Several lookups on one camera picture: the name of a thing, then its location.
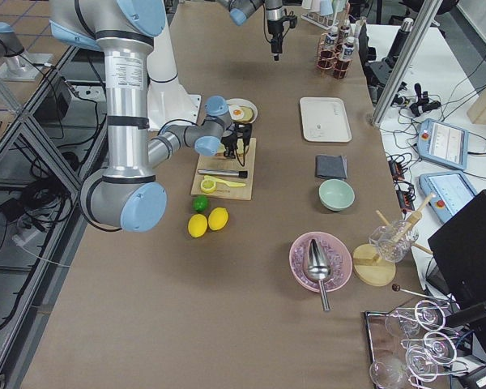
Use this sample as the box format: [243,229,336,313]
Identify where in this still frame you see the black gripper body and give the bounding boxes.
[221,135,238,158]
[266,18,284,61]

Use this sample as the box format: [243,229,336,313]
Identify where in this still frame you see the plain bread slice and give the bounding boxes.
[215,139,249,160]

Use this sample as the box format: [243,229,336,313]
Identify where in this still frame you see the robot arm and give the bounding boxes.
[218,0,288,61]
[50,1,232,232]

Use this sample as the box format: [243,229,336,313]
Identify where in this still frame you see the cream serving tray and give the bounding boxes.
[300,97,352,143]

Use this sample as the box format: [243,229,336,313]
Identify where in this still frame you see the wine glass tray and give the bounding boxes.
[364,299,468,388]

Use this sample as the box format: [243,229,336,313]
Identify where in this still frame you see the bread slice with egg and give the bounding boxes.
[233,105,254,122]

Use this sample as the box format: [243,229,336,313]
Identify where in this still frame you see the fried egg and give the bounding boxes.
[228,105,245,121]

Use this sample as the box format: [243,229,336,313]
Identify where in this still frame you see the white plate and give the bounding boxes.
[226,98,258,124]

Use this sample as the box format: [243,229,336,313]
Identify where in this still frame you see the wooden cutting board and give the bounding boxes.
[190,138,257,200]

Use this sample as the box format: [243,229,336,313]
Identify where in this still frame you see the yellow plastic knife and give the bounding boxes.
[203,175,246,187]

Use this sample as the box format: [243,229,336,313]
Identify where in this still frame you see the half lemon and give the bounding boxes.
[200,178,216,194]

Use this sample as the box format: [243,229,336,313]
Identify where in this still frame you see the pastel cup rack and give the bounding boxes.
[301,0,350,30]

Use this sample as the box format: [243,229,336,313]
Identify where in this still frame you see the dark drink bottle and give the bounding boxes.
[317,26,339,70]
[333,36,355,79]
[337,19,351,44]

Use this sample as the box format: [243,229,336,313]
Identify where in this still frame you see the green lime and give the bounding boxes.
[192,194,209,213]

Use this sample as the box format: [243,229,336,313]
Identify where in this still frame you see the yellow lemon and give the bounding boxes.
[207,207,229,231]
[187,213,208,238]

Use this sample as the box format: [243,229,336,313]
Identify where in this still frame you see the grey folded cloth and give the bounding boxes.
[315,155,347,179]

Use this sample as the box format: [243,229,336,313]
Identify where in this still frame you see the mint green bowl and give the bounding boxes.
[318,179,356,212]

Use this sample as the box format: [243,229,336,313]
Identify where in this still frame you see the clear ice cubes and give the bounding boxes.
[289,238,352,292]

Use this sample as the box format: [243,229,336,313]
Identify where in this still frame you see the pink bowl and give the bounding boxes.
[289,232,352,293]

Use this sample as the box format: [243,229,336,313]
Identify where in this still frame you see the metal ice scoop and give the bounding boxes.
[303,238,330,312]

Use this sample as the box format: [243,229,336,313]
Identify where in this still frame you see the wooden mug tree stand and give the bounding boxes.
[352,193,435,287]

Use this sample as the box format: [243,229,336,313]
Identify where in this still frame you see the glass mug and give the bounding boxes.
[369,220,419,263]

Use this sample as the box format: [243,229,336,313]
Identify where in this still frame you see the blue teach pendant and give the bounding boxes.
[418,170,477,223]
[416,119,470,170]

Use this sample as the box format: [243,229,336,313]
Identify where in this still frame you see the black monitor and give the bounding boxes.
[428,190,486,307]

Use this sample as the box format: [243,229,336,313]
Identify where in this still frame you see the copper wire bottle rack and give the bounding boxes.
[316,19,356,79]

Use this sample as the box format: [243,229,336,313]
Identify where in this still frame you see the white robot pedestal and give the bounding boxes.
[147,1,201,131]

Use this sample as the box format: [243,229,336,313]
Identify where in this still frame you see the aluminium frame post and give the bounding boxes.
[370,0,442,126]

